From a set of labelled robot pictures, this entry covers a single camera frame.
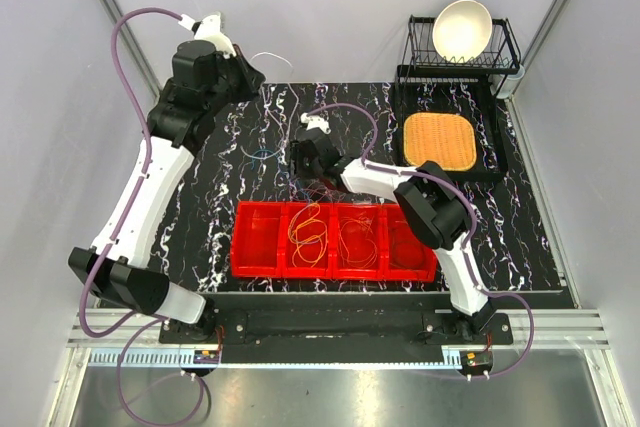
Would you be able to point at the white cup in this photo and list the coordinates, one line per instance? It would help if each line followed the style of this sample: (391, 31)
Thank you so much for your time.
(504, 85)

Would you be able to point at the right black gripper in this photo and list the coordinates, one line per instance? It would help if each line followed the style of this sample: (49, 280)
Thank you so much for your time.
(296, 155)

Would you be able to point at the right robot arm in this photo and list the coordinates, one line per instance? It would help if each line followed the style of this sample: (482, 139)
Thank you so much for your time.
(436, 212)

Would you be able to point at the black dish rack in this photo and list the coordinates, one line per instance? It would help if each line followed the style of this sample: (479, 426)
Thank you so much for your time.
(420, 61)

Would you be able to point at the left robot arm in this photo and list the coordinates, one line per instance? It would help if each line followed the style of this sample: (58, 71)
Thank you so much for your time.
(115, 267)

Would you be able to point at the orange woven mat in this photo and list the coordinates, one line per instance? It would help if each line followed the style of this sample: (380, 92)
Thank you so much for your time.
(446, 139)

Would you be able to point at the white bowl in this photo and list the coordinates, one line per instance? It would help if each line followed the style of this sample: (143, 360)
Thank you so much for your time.
(462, 31)

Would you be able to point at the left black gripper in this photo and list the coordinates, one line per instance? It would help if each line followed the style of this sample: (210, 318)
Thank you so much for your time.
(252, 78)

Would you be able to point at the red bin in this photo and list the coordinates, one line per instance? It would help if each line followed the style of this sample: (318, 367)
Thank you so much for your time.
(409, 259)
(308, 240)
(255, 240)
(360, 253)

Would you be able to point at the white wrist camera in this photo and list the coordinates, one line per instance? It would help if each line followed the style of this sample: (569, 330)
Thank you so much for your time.
(315, 122)
(210, 29)

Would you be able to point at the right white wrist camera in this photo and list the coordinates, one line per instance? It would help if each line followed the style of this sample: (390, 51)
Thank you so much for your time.
(315, 122)

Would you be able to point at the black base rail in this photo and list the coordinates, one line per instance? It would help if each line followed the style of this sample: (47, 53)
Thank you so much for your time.
(246, 317)

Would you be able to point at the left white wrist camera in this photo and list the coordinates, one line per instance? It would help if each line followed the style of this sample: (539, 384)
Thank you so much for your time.
(210, 29)

